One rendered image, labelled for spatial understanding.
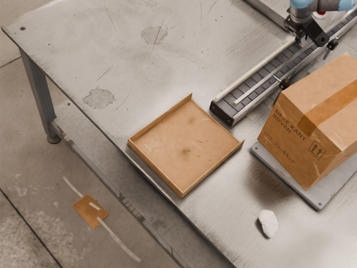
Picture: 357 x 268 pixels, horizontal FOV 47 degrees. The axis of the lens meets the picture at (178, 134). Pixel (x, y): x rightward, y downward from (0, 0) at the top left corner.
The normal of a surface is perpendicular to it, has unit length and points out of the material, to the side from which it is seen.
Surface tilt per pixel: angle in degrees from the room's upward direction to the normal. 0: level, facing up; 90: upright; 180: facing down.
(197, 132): 0
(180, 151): 0
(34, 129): 0
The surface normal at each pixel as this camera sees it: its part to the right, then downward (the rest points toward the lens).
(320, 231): 0.11, -0.52
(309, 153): -0.80, 0.47
